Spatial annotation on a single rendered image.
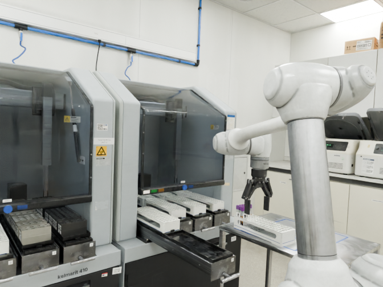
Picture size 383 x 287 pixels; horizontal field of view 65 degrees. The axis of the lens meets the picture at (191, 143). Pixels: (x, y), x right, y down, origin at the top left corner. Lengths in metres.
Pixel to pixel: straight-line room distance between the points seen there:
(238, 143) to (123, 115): 0.57
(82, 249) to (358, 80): 1.21
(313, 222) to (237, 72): 2.99
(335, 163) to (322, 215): 2.61
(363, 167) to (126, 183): 2.45
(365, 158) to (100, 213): 2.59
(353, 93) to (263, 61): 3.16
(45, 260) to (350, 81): 1.26
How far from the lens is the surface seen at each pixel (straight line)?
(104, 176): 1.49
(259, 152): 1.44
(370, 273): 0.99
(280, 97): 0.88
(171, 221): 1.50
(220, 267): 1.27
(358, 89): 0.99
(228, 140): 1.34
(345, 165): 3.42
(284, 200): 3.81
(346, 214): 3.49
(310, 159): 0.87
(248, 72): 3.87
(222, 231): 1.60
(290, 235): 1.46
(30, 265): 1.39
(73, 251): 1.43
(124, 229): 1.60
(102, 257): 1.49
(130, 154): 1.53
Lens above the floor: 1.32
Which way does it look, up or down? 3 degrees down
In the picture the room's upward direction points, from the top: 2 degrees clockwise
